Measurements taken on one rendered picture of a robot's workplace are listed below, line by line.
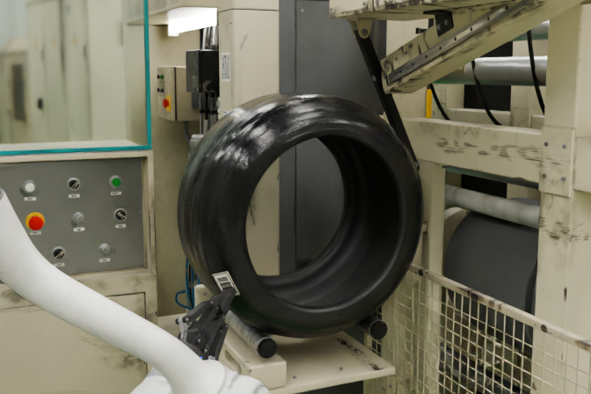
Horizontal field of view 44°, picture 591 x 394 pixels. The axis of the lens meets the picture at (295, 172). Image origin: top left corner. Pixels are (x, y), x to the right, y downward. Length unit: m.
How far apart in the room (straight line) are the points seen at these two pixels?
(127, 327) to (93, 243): 1.12
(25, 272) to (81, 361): 1.17
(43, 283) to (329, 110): 0.73
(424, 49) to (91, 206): 1.06
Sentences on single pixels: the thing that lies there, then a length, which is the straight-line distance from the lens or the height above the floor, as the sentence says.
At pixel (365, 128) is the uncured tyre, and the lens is 1.60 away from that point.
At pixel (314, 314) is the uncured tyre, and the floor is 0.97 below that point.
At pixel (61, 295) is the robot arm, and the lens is 1.13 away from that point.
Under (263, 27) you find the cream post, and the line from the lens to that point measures 1.90.
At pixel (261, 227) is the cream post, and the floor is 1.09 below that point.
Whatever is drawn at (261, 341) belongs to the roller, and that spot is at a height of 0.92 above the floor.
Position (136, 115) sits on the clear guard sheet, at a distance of 2.18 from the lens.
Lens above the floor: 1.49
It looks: 8 degrees down
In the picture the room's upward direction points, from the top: straight up
